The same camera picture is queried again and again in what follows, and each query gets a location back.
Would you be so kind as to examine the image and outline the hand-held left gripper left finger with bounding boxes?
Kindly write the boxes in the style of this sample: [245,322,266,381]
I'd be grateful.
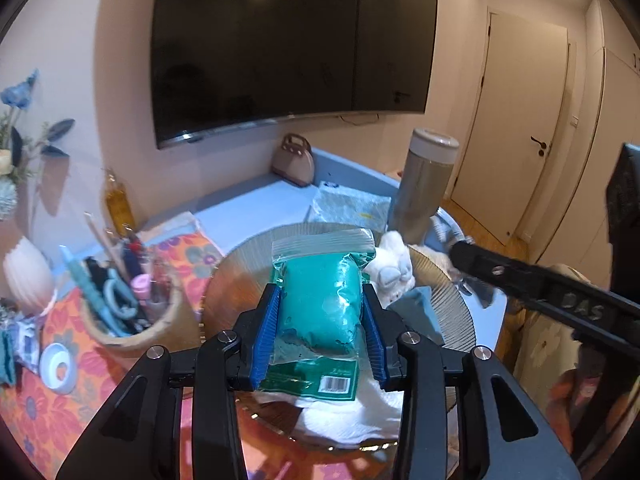
[56,284,282,480]

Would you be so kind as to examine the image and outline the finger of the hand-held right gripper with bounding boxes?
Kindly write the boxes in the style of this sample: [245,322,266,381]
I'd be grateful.
[450,240,626,348]

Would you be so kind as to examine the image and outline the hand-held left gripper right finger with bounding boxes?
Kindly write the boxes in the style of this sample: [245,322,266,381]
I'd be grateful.
[361,284,583,480]

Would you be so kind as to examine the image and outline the blue cloth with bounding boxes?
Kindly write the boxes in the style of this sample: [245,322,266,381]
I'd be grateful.
[385,285,446,346]

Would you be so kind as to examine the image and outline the ribbed glass plate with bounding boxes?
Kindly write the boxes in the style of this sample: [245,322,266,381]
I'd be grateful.
[202,222,476,463]

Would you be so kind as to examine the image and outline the teal clay zip bag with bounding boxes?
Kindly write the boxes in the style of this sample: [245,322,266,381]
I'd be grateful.
[257,227,377,402]

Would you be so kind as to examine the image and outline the grey-blue plush toy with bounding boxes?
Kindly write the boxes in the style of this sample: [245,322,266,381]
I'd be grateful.
[362,230,508,311]

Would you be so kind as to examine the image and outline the white paper towel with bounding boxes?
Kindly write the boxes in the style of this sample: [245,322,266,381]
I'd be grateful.
[255,370,403,448]

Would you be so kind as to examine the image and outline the person's floral clothing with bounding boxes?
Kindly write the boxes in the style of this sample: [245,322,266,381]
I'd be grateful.
[505,262,608,453]

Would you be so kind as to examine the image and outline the bamboo pen holder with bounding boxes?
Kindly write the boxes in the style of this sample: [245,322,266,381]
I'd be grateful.
[80,255,201,361]

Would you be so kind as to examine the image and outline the white closet door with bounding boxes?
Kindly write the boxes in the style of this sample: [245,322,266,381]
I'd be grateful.
[530,0,640,261]

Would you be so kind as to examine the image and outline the pink stationery item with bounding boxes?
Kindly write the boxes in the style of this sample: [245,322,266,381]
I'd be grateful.
[131,275,153,303]

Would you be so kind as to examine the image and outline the grey thermos bottle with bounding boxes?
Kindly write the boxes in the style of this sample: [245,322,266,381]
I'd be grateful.
[387,128,461,246]

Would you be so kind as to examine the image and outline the pale green tissue pack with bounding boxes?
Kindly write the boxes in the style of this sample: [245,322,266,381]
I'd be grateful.
[305,182,393,233]

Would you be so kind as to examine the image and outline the light blue scissors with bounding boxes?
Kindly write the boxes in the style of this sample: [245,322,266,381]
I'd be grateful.
[102,267,140,321]

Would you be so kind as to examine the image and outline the small beige handbag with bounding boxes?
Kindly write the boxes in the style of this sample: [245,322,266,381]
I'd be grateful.
[271,133,316,188]

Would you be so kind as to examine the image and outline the teal silicone pen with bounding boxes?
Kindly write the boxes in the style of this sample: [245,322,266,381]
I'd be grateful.
[59,245,126,338]

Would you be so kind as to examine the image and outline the amber glass bottle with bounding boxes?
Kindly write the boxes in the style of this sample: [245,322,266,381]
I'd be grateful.
[102,169,136,238]

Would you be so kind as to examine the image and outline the wooden pencil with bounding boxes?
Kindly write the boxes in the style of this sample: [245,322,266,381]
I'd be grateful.
[82,211,132,281]

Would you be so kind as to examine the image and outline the white tape roll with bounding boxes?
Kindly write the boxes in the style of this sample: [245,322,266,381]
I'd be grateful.
[39,342,78,395]

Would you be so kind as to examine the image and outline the floral orange tablecloth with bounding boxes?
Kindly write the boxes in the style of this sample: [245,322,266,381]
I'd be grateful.
[0,212,401,480]

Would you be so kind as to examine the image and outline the white ribbed vase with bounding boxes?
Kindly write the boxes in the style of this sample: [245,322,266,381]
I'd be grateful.
[2,237,57,311]

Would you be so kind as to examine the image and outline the teal knitted cloth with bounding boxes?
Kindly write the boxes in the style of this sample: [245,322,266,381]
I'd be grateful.
[0,330,18,386]

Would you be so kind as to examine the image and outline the black television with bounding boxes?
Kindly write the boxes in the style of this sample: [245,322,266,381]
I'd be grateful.
[150,0,440,150]

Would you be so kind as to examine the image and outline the blue and white flower bouquet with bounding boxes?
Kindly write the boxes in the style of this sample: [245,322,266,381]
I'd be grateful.
[0,67,76,223]

